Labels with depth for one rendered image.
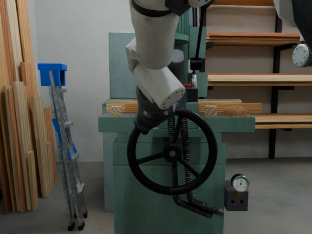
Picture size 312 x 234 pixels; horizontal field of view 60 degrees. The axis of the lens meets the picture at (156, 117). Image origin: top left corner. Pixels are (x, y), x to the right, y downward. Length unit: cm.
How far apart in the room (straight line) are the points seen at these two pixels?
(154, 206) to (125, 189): 13
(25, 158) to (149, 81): 197
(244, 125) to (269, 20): 305
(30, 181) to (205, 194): 164
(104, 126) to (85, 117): 257
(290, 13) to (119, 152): 72
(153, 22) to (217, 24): 340
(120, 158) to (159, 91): 59
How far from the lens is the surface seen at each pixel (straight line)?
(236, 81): 325
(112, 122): 104
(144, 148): 105
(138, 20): 39
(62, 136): 193
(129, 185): 110
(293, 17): 70
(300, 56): 105
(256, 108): 126
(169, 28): 40
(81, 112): 362
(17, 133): 239
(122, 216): 115
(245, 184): 108
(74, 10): 372
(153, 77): 53
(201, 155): 107
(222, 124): 106
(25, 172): 244
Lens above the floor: 103
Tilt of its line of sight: 7 degrees down
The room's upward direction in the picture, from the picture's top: straight up
